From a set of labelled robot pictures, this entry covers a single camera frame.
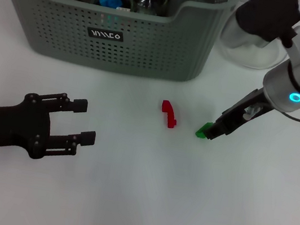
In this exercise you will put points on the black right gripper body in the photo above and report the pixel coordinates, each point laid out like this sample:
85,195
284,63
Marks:
244,113

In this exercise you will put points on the green stepped toy block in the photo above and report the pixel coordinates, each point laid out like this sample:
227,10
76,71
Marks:
203,129

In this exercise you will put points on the clear glass carafe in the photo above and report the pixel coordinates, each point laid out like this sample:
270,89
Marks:
250,58

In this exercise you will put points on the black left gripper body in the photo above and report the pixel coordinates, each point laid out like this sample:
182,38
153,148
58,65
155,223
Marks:
7,127

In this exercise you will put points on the grey-green perforated storage bin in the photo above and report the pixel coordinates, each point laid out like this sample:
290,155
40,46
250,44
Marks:
136,56

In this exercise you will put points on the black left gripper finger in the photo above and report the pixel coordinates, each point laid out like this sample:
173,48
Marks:
63,101
74,140

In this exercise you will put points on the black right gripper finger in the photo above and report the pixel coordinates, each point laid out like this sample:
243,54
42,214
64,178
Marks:
216,133
219,121

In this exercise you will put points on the dark red curved toy block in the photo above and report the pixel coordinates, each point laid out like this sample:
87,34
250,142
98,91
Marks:
169,114

